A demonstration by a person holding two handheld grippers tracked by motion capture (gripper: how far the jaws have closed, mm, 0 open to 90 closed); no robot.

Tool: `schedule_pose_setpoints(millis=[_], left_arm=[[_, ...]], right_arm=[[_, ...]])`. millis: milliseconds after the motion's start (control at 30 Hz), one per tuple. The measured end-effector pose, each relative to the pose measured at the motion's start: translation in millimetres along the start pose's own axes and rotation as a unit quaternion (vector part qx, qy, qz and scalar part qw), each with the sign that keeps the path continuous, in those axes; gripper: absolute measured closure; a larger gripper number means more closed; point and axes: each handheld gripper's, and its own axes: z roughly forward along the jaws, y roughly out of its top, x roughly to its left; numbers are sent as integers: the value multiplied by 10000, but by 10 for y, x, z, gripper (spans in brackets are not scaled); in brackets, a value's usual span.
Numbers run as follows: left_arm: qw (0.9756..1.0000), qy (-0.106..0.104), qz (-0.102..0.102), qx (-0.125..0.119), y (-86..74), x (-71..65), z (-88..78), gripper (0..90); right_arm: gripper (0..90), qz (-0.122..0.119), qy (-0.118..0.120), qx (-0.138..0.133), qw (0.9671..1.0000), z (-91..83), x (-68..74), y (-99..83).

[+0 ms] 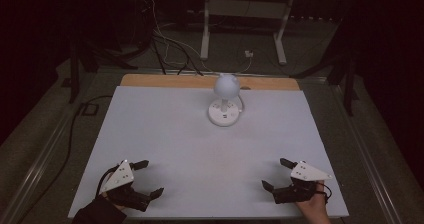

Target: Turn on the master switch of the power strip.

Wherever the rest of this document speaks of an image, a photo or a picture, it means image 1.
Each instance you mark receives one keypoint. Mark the wooden table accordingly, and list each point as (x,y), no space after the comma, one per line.
(166,80)

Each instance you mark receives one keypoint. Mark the grey metal stand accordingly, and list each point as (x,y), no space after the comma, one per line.
(205,34)

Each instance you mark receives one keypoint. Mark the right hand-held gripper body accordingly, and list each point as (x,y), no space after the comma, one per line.
(301,184)

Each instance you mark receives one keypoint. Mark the black floor socket plate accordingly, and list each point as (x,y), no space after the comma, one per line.
(89,109)

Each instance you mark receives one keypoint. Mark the white plug adapter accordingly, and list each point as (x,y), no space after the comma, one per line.
(248,53)

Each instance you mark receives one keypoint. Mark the white table mat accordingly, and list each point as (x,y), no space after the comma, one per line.
(200,157)

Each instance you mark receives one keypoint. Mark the white globe desk lamp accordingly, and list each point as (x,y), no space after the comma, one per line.
(226,85)

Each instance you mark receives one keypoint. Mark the black stand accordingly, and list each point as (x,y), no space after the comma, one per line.
(349,84)
(74,77)

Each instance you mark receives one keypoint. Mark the person's right hand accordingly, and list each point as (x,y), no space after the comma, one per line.
(313,205)

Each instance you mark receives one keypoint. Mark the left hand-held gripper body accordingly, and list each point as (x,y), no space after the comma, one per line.
(120,179)

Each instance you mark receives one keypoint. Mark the metal floor rail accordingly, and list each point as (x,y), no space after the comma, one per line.
(40,165)
(363,157)

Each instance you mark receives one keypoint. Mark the person's left hand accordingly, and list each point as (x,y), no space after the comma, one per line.
(115,205)

